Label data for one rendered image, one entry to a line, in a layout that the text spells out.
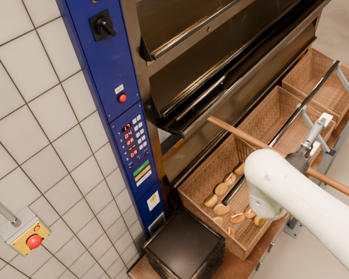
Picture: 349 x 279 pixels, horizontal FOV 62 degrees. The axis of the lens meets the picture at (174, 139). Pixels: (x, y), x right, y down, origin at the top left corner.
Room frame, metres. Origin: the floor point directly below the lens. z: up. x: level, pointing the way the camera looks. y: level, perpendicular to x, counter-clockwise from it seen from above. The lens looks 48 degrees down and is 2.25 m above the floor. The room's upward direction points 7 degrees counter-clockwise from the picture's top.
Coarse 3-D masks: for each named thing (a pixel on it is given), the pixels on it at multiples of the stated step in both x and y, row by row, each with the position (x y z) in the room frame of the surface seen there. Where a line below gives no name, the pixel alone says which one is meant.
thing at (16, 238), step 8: (24, 208) 0.45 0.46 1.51; (16, 216) 0.43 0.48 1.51; (24, 216) 0.43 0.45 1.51; (32, 216) 0.42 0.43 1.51; (8, 224) 0.41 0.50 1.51; (24, 224) 0.40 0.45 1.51; (32, 224) 0.40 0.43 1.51; (40, 224) 0.41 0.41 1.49; (0, 232) 0.38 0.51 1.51; (8, 232) 0.38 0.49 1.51; (16, 232) 0.38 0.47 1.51; (24, 232) 0.38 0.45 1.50; (32, 232) 0.39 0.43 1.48; (40, 232) 0.40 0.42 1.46; (48, 232) 0.41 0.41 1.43; (8, 240) 0.36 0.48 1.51; (16, 240) 0.36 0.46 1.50; (24, 240) 0.37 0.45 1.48; (16, 248) 0.35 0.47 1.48; (24, 248) 0.36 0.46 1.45; (24, 256) 0.35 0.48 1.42
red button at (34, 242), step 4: (32, 236) 0.38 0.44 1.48; (36, 236) 0.38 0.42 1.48; (28, 240) 0.37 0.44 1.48; (32, 240) 0.36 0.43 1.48; (36, 240) 0.37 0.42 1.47; (40, 240) 0.37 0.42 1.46; (28, 244) 0.36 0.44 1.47; (32, 244) 0.36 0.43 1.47; (36, 244) 0.36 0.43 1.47; (32, 248) 0.35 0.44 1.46
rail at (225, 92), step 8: (312, 8) 1.60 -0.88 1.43; (304, 16) 1.52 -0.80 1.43; (296, 24) 1.44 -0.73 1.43; (288, 32) 1.37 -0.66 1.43; (280, 40) 1.30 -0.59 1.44; (272, 48) 1.24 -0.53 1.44; (264, 56) 1.18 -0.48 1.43; (256, 64) 1.13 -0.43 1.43; (248, 72) 1.08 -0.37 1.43; (240, 80) 1.03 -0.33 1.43; (232, 88) 0.99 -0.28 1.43; (224, 96) 0.94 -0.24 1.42; (208, 104) 0.89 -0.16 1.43; (216, 104) 0.90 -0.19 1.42; (200, 112) 0.85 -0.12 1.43; (192, 120) 0.81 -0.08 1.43; (184, 128) 0.77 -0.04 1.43
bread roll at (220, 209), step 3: (219, 204) 0.85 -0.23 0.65; (222, 204) 0.85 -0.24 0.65; (216, 207) 0.83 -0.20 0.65; (219, 207) 0.83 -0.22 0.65; (222, 207) 0.83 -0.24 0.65; (225, 207) 0.83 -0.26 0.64; (228, 207) 0.83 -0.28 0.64; (216, 210) 0.82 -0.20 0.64; (219, 210) 0.82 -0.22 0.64; (222, 210) 0.82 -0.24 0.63; (225, 210) 0.81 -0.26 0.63; (228, 210) 0.81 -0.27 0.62; (216, 213) 0.81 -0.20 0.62; (219, 213) 0.80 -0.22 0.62; (222, 213) 0.80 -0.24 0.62
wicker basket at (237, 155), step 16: (224, 144) 1.16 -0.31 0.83; (240, 144) 1.18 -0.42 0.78; (208, 160) 1.05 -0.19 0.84; (224, 160) 1.12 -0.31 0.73; (240, 160) 1.17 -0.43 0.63; (192, 176) 0.95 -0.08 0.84; (224, 176) 1.07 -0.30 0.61; (240, 176) 1.07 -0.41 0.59; (192, 192) 0.90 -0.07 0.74; (208, 192) 0.96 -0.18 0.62; (240, 192) 0.95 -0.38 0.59; (192, 208) 0.79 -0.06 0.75; (208, 208) 0.86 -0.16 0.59; (240, 208) 0.84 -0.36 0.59; (208, 224) 0.70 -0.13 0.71; (224, 224) 0.75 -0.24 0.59; (240, 240) 0.64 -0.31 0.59; (256, 240) 0.61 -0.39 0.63; (240, 256) 0.54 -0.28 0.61
